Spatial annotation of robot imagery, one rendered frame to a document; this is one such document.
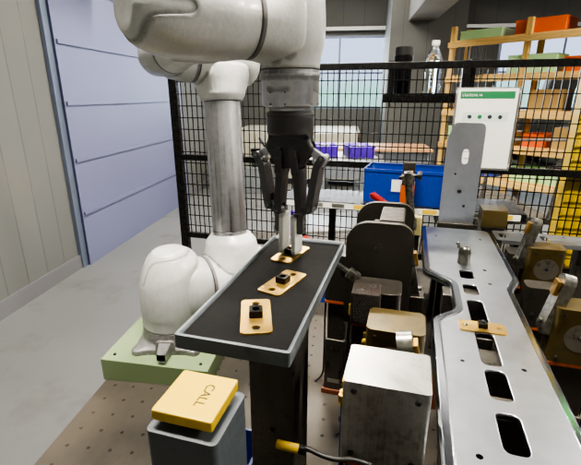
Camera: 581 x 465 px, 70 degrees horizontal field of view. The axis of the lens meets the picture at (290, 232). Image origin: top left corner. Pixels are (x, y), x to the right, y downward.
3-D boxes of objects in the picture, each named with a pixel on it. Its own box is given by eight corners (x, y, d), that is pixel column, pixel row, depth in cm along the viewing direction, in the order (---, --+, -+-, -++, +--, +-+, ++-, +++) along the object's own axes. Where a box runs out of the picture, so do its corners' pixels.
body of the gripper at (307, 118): (254, 109, 64) (255, 170, 67) (304, 110, 60) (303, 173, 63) (278, 108, 70) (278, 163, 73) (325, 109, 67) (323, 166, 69)
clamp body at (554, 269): (553, 368, 117) (581, 252, 106) (507, 362, 120) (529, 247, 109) (547, 355, 123) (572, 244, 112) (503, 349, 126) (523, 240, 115)
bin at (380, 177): (444, 208, 153) (447, 172, 149) (361, 200, 164) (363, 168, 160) (444, 198, 168) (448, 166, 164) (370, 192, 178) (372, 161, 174)
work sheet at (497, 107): (508, 171, 162) (522, 87, 152) (446, 168, 168) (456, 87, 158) (507, 170, 164) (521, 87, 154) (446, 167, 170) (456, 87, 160)
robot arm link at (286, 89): (304, 67, 58) (304, 112, 59) (329, 71, 65) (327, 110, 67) (249, 69, 62) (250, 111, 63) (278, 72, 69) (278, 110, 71)
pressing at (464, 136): (472, 223, 145) (487, 123, 134) (438, 220, 148) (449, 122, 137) (472, 223, 145) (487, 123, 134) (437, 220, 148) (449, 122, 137)
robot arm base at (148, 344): (125, 364, 108) (124, 346, 106) (148, 321, 129) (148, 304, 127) (196, 365, 109) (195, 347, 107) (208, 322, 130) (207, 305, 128)
